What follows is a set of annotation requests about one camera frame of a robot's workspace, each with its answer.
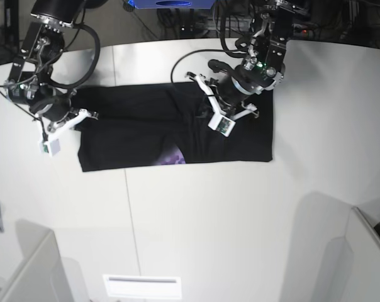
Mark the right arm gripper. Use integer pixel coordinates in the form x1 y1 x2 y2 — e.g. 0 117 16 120
29 93 99 132

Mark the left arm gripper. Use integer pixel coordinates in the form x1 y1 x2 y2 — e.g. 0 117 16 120
186 72 259 121

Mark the black T-shirt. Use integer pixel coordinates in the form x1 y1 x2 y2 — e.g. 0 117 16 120
71 82 274 172

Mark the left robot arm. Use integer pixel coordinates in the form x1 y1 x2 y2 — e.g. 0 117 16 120
186 1 309 121

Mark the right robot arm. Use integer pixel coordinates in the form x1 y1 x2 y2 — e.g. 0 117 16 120
0 1 104 133

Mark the white power strip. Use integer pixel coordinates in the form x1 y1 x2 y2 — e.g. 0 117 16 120
199 16 310 35

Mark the blue box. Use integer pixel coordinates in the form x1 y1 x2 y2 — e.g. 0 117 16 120
128 0 215 9

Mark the white table side panel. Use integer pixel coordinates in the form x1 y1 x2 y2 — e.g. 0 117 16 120
0 220 90 301

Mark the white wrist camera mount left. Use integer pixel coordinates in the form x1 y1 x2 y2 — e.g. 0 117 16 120
186 72 259 137

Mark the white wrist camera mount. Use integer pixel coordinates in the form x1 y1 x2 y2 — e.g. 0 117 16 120
186 72 259 137
35 109 99 157

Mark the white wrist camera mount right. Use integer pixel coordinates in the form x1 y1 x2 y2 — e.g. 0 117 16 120
35 109 99 157

